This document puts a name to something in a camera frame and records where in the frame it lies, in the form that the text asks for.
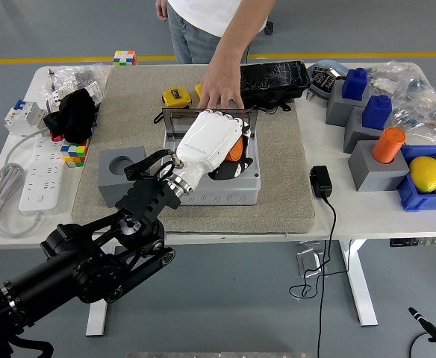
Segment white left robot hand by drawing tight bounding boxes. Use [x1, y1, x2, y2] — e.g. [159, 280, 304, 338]
[171, 108, 255, 190]

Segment person's left hand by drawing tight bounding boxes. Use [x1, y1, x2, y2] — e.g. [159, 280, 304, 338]
[197, 63, 245, 111]

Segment orange cylinder battery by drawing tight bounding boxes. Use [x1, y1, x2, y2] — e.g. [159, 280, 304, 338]
[371, 127, 408, 164]
[227, 139, 245, 162]

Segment grey box with clear lid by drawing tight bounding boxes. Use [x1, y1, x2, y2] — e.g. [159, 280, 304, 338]
[158, 107, 261, 207]

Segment person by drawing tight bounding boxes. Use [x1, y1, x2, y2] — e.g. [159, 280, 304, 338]
[155, 0, 277, 65]

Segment black cracked case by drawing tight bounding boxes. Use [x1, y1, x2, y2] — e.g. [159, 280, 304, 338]
[239, 60, 312, 112]

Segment puzzle cube with white cross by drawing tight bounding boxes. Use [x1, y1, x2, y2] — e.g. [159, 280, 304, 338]
[113, 49, 137, 67]

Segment white table leg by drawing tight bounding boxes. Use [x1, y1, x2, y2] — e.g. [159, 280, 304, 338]
[85, 245, 116, 337]
[339, 239, 379, 328]

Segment table control panel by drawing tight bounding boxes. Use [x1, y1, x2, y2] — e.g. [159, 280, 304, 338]
[389, 236, 436, 248]

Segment grey-brown mat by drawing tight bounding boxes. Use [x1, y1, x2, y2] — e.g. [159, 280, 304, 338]
[71, 63, 317, 235]

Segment dark chip packets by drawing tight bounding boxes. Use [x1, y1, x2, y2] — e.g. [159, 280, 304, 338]
[311, 66, 340, 92]

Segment white labelled packet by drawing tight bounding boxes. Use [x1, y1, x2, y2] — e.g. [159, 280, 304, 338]
[82, 81, 104, 105]

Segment grey holder block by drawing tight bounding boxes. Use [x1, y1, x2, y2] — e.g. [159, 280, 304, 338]
[347, 139, 411, 193]
[343, 106, 394, 154]
[325, 80, 372, 128]
[97, 145, 155, 209]

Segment clear bag of small parts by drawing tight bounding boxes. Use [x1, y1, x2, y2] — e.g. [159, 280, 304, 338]
[46, 63, 113, 109]

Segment light blue tray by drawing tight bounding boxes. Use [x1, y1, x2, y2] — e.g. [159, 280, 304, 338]
[306, 59, 350, 101]

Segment black power adapter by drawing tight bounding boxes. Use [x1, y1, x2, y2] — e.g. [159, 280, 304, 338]
[309, 165, 334, 198]

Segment blue plastic bottle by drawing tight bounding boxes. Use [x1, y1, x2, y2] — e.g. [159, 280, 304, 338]
[361, 95, 393, 131]
[341, 67, 370, 101]

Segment multicolour puzzle cube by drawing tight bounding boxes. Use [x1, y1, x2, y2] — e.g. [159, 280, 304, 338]
[60, 138, 91, 169]

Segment black cloth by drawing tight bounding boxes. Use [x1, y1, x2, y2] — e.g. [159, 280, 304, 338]
[43, 88, 99, 145]

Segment blue plastic bin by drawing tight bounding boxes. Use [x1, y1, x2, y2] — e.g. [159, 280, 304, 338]
[396, 144, 436, 213]

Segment white plug adapter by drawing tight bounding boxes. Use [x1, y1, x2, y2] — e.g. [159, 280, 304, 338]
[46, 90, 63, 112]

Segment yellow lemon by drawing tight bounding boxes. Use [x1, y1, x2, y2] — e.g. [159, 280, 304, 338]
[408, 156, 436, 194]

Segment white power strip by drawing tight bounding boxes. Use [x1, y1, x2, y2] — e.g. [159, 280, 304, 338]
[18, 139, 68, 216]

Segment clear bags of parts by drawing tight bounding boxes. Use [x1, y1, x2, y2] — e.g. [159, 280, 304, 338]
[367, 60, 436, 109]
[391, 102, 436, 145]

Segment white circuit breaker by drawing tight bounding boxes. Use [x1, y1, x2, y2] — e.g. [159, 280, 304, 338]
[4, 98, 49, 137]

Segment yellow tape measure with strap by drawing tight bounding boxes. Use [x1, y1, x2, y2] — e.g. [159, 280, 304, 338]
[153, 87, 193, 124]

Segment metal bracket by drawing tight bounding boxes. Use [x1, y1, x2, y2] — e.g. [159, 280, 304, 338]
[295, 248, 326, 279]

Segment black adapter cord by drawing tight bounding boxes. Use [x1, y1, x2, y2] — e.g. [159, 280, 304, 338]
[287, 195, 353, 358]

